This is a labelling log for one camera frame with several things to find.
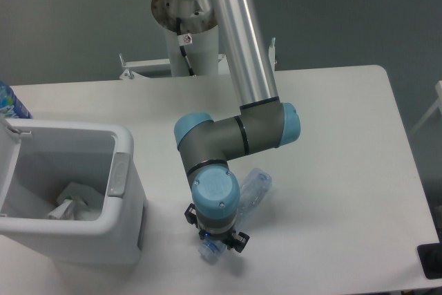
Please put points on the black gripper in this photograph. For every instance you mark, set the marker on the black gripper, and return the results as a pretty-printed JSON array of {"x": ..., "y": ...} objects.
[{"x": 217, "y": 229}]

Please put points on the clear plastic water bottle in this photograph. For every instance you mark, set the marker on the clear plastic water bottle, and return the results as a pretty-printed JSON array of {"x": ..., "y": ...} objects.
[{"x": 252, "y": 190}]

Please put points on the white green paper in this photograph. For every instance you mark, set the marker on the white green paper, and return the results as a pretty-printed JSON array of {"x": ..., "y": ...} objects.
[{"x": 77, "y": 202}]

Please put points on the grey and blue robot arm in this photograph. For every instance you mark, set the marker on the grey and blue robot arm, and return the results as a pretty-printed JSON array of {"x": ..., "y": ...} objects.
[{"x": 264, "y": 122}]

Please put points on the white plastic trash can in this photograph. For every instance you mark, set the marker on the white plastic trash can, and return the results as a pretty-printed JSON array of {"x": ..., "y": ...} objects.
[{"x": 40, "y": 158}]

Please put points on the black device at table edge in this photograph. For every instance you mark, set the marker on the black device at table edge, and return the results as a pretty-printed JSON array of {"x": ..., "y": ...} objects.
[{"x": 430, "y": 257}]

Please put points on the blue labelled bottle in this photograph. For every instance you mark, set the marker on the blue labelled bottle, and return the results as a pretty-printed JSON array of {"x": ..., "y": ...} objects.
[{"x": 11, "y": 106}]

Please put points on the white metal base frame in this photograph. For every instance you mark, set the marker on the white metal base frame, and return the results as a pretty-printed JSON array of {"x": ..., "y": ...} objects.
[{"x": 158, "y": 68}]

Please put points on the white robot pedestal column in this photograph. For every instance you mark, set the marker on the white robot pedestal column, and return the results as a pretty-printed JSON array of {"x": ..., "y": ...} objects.
[{"x": 192, "y": 36}]

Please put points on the white frame at right edge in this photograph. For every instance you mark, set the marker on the white frame at right edge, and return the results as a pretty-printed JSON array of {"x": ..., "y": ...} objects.
[{"x": 433, "y": 109}]

